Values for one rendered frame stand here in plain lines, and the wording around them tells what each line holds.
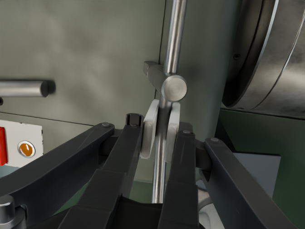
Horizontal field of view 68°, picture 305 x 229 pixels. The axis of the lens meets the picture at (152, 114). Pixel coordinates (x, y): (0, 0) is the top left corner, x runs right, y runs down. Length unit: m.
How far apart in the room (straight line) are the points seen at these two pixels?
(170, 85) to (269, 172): 0.83
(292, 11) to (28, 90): 0.34
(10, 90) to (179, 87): 0.24
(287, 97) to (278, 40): 0.10
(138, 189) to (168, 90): 1.77
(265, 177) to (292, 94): 0.64
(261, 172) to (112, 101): 0.76
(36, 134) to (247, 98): 0.32
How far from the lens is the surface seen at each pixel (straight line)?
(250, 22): 0.37
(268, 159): 0.95
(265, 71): 0.34
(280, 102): 0.40
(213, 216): 0.82
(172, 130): 0.16
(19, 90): 0.34
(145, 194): 1.94
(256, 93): 0.37
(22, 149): 0.39
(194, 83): 0.29
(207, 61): 0.29
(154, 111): 0.18
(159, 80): 0.19
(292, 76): 0.36
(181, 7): 0.19
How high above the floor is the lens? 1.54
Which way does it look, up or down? 72 degrees down
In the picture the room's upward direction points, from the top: 158 degrees counter-clockwise
